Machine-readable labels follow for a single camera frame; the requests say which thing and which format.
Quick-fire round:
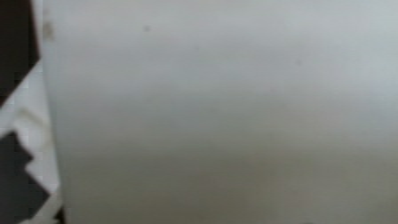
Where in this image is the white cabinet top block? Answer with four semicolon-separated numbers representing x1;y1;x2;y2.
41;0;398;224

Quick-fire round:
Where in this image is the white cabinet body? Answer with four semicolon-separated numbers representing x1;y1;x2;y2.
0;62;62;224

